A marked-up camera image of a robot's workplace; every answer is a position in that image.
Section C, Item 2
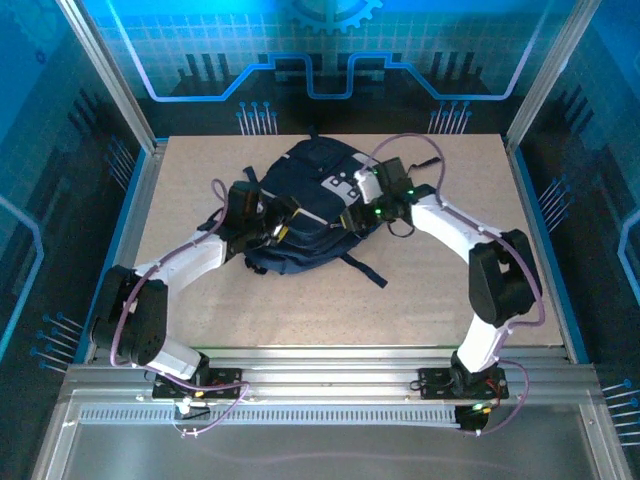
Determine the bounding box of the navy blue backpack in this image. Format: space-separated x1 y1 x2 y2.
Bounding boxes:
242 127 444 289

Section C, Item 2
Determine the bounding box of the grey metal front panel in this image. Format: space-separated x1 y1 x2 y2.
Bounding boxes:
29 389 634 480

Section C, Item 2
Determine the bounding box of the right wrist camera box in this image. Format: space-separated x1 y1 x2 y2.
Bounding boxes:
353 168 384 204

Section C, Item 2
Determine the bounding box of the aluminium side rail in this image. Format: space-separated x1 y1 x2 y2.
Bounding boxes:
82 139 170 364
502 139 591 364

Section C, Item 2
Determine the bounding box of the aluminium front rail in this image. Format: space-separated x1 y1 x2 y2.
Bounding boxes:
64 344 609 407

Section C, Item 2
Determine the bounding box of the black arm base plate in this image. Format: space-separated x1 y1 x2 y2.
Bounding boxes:
152 367 244 401
417 367 510 401

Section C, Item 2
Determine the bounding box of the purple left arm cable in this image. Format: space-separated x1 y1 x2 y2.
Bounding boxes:
112 178 252 439

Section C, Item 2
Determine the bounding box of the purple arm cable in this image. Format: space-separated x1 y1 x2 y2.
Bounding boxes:
359 132 546 437
112 178 252 439

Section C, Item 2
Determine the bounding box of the slotted grey cable duct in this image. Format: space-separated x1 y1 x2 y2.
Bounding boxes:
78 407 464 427

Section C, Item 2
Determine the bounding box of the aluminium frame post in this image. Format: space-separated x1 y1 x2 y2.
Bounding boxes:
55 0 170 154
503 0 605 154

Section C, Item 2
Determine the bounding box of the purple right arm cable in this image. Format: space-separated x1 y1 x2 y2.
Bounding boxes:
359 132 546 437

